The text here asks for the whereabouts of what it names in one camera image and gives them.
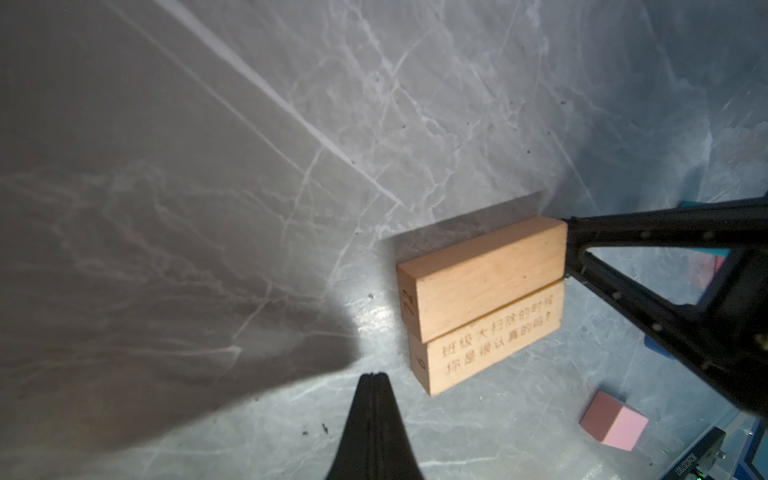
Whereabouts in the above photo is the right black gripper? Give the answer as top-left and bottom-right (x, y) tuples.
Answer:
(566, 197), (767, 414)

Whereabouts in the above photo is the light pink rectangular block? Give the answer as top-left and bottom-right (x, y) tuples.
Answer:
(579, 390), (649, 451)

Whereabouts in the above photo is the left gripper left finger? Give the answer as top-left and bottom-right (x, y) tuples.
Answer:
(327, 374), (376, 479)

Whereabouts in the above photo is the engraved wood plank block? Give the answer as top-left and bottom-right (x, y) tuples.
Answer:
(409, 279), (565, 397)

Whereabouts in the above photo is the plain wood plank block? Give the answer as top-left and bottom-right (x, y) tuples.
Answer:
(396, 216), (568, 343)

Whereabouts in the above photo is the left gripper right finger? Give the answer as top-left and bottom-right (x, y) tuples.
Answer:
(373, 373), (423, 479)

